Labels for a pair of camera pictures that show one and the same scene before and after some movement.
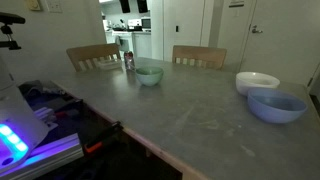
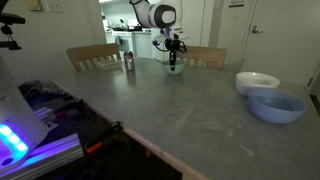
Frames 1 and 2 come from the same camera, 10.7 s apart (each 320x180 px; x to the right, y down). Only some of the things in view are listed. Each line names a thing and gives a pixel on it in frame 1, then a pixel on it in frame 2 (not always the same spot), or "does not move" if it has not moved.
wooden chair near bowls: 199,56 does not move
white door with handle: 283,40 does not move
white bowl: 246,81 does not move
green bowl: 149,76 to 179,67
